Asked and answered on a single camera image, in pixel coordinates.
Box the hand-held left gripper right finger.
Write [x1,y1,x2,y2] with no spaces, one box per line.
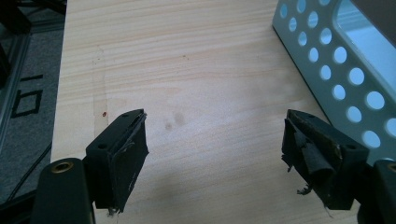
[280,108,371,211]

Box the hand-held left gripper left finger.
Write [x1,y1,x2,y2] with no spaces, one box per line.
[82,108,150,217]

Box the pale perforated plastic basket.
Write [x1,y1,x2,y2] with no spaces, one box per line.
[272,0,396,166]

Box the grey patterned floor mat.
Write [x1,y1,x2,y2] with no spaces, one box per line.
[0,29,65,203]

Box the black cable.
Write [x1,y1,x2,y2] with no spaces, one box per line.
[6,141,52,203]

